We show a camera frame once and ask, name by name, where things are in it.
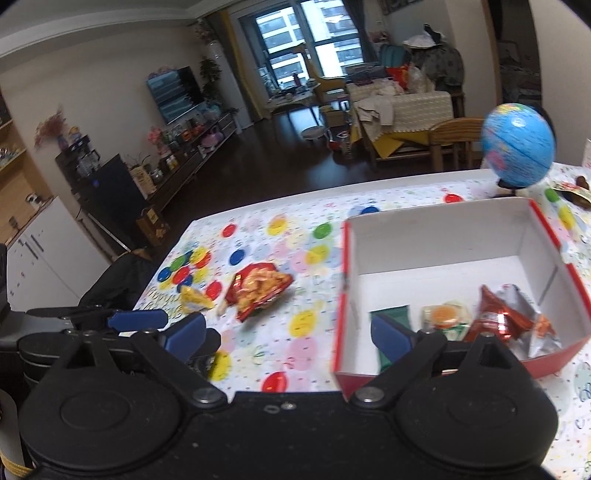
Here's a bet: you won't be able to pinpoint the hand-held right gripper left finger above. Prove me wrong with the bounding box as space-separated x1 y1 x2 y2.
46 311 228 411

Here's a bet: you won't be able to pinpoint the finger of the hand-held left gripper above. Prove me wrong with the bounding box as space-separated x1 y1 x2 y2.
25 305 169 334
198 329 223 370

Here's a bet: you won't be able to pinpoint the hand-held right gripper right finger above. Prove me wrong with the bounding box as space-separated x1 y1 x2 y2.
349 315 532 411

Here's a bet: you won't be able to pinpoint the green snack packet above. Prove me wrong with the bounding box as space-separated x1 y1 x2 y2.
369 305 413 372

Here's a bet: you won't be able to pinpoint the yellow snack packet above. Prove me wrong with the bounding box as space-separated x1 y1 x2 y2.
179 286 215 311

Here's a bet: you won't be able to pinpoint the clear orange jelly packet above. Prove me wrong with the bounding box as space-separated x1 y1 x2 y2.
419 300 472 342

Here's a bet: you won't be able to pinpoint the large red chip bag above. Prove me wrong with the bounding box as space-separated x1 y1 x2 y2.
224 262 295 323

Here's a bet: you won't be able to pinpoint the red cardboard box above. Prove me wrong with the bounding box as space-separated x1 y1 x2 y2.
331 198 591 402

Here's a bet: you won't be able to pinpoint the dark cloth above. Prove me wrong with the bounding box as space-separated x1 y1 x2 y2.
78 253 160 310

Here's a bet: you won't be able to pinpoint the balloon print tablecloth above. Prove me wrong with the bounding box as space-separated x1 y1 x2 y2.
133 161 591 480

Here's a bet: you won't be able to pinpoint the white cabinet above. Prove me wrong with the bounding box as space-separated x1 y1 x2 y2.
7 196 109 315

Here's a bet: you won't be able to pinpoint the black cabinet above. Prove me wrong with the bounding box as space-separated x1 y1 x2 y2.
55 138 148 241

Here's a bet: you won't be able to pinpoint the wooden television cabinet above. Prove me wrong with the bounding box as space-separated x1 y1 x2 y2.
139 111 238 213

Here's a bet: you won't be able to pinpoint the black water dispenser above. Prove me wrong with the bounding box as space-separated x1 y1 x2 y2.
69 134 100 176

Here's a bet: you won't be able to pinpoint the pink flowers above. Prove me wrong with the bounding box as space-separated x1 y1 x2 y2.
148 127 169 155

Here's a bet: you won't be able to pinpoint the red white toy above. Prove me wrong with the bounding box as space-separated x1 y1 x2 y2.
330 129 354 153

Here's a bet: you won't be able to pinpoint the wooden chair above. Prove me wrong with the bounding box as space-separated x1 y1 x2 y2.
429 117 485 171

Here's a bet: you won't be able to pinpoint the dried flower bouquet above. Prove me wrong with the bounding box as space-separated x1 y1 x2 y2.
34 108 70 148

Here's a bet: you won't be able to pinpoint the television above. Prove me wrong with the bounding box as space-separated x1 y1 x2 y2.
147 66 204 124

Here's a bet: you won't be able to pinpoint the blue globe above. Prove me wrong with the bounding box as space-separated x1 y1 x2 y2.
481 104 556 199

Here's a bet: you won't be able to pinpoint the opened green red wrapper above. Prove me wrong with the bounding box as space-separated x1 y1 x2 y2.
545 178 591 208

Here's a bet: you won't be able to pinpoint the white standing air conditioner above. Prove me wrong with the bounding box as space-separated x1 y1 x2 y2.
208 41 252 130

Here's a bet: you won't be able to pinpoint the potted plant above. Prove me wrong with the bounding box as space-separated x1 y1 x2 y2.
199 55 222 100

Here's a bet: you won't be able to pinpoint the yellow armchair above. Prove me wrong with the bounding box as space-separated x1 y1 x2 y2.
316 76 349 107

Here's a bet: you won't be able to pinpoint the yellow curtain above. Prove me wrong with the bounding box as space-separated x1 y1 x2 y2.
217 9 264 123

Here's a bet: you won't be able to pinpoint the dark jacket pile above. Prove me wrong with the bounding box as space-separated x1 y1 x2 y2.
406 25 465 90

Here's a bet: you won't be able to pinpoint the grey curtain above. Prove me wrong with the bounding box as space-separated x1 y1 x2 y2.
346 0 377 63

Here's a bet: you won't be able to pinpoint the large window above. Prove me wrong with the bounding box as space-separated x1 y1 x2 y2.
240 0 365 93

